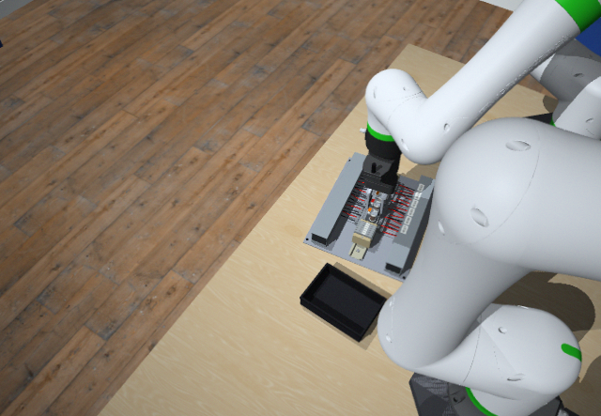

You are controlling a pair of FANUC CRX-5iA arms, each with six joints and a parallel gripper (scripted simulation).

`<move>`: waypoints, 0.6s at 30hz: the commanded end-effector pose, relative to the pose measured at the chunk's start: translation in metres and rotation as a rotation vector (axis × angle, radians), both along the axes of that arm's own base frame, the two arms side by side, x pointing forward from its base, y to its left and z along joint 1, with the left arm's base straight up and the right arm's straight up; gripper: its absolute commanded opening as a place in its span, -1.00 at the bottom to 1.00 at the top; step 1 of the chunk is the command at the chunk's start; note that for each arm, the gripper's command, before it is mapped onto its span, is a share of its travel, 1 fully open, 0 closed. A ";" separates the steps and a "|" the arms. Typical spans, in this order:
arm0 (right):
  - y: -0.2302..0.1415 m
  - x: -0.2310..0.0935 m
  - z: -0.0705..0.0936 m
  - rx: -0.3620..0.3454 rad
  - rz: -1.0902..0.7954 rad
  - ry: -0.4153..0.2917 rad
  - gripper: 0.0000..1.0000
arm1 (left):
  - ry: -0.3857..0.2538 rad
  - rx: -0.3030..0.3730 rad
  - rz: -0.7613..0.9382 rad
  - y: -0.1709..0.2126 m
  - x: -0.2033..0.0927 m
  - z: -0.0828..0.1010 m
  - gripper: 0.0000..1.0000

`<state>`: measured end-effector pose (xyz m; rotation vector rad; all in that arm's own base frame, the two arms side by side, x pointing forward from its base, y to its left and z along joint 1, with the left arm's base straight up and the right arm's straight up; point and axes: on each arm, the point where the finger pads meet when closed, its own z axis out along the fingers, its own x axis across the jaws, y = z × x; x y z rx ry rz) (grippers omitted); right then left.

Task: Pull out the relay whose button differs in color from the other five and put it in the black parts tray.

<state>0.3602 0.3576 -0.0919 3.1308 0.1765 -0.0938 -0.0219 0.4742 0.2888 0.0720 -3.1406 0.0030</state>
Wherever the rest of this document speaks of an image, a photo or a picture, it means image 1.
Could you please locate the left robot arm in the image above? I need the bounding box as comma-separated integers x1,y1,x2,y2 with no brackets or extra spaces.
378,117,601,416

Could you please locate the grey relay panel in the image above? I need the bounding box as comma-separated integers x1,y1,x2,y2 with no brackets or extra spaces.
303,152,435,283

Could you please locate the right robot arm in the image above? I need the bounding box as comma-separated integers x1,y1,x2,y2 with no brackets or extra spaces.
365,0,601,165

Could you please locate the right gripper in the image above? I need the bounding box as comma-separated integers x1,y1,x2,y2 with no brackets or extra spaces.
360,128,402,214

